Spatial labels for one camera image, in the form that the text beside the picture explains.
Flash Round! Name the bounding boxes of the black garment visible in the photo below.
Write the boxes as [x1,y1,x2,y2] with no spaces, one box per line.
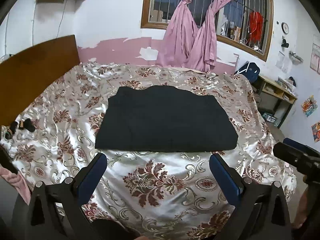
[95,86,238,152]

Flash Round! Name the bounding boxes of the pink towel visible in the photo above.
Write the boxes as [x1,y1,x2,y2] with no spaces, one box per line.
[0,166,31,205]

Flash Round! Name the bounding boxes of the wooden shelf unit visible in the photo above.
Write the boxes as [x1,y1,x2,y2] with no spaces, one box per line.
[252,75,297,128]

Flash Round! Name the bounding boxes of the black items on bed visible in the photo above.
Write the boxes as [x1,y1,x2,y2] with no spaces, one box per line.
[5,119,35,139]

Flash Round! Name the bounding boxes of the floral satin bedspread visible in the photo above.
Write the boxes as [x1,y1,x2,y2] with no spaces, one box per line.
[1,63,297,239]

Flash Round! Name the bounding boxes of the navy blue backpack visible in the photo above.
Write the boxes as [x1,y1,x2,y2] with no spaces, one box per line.
[234,62,260,83]

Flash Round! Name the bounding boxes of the red hanging garment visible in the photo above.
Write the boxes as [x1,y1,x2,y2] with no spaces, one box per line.
[249,11,264,43]

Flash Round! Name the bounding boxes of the wooden headboard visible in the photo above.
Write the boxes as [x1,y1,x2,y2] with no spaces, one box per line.
[0,35,80,126]

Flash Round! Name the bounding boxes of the wooden framed window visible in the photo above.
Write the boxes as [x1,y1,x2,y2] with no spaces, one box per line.
[140,0,273,61]

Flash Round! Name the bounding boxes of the pink curtain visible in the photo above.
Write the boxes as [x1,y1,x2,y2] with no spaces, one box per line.
[156,0,233,72]

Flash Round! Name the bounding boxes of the colourful wall poster lower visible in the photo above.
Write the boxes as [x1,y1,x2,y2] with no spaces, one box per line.
[311,122,320,142]

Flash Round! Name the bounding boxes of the colourful wall poster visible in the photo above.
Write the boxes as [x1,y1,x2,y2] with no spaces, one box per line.
[301,95,318,117]
[311,122,320,142]

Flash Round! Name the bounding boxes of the colourful wall poster upper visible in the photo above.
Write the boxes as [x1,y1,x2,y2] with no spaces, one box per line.
[301,95,318,117]

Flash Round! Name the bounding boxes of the wall calendar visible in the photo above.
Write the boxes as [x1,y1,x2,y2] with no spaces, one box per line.
[310,44,320,74]

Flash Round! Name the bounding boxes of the round wall clock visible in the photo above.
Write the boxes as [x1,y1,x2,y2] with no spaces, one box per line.
[281,22,290,35]

